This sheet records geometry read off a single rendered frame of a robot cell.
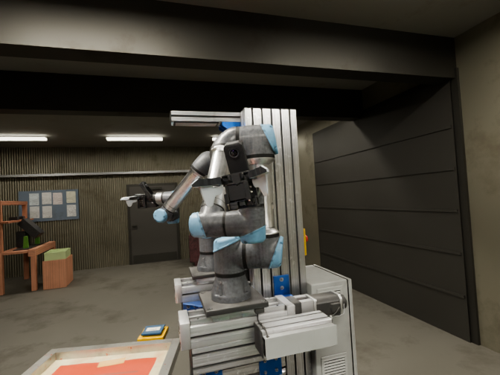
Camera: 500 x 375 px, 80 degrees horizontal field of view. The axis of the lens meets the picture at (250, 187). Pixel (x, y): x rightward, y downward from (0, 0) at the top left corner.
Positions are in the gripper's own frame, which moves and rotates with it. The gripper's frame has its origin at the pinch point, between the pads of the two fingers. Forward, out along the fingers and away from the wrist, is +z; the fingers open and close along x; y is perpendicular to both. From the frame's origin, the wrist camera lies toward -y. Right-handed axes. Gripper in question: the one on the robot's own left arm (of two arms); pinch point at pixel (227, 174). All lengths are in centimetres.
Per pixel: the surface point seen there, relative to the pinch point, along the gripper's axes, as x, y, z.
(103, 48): 102, -125, -143
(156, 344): 62, 62, -74
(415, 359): -95, 183, -250
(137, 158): 383, -172, -712
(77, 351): 96, 57, -67
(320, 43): -63, -123, -217
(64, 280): 477, 90, -502
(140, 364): 64, 64, -63
